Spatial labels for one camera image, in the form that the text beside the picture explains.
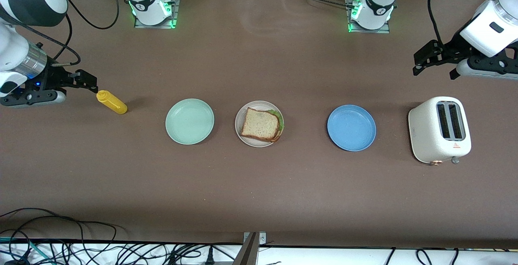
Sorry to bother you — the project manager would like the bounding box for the yellow squeeze mustard bottle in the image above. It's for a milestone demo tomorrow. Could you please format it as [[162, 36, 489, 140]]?
[[96, 90, 128, 115]]

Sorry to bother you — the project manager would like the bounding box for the beige round plate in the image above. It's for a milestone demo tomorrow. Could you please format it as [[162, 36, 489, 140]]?
[[235, 100, 284, 148]]

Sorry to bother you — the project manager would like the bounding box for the green lettuce leaf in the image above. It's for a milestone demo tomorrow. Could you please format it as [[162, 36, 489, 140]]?
[[267, 109, 285, 133]]

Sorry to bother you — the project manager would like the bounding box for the grey metal camera post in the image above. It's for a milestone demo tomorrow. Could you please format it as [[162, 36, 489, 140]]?
[[233, 232, 259, 265]]

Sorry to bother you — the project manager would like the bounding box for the mint green round plate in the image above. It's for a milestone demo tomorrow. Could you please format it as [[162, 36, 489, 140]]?
[[165, 98, 215, 145]]

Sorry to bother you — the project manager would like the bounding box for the teal cable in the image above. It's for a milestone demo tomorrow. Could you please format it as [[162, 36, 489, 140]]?
[[0, 237, 54, 265]]

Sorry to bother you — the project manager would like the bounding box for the blue round plate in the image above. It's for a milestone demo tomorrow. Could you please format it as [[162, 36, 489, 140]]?
[[327, 104, 377, 152]]

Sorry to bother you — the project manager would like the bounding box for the silver mounting bracket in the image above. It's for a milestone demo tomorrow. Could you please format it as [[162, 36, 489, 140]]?
[[243, 231, 267, 246]]

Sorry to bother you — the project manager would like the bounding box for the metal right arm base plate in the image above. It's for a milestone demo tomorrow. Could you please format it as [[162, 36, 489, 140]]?
[[134, 0, 182, 29]]

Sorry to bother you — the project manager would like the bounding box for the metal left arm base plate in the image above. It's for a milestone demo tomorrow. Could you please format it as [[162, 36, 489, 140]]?
[[346, 0, 391, 34]]

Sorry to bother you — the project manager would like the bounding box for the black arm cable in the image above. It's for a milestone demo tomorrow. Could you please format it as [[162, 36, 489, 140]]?
[[36, 0, 120, 68], [427, 0, 444, 45]]

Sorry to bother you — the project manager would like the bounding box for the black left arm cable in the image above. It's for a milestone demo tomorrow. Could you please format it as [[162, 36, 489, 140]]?
[[427, 0, 444, 45]]

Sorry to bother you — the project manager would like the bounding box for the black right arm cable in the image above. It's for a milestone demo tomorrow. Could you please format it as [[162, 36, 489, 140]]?
[[36, 0, 120, 68]]

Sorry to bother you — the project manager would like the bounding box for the black looped cable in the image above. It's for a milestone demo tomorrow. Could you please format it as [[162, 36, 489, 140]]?
[[0, 208, 124, 243]]

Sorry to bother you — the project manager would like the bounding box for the white two-slot toaster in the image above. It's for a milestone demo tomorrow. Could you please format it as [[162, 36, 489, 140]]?
[[408, 96, 472, 165]]

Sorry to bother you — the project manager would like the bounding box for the black braided base cable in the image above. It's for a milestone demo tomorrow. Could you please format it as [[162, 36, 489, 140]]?
[[281, 0, 355, 11]]

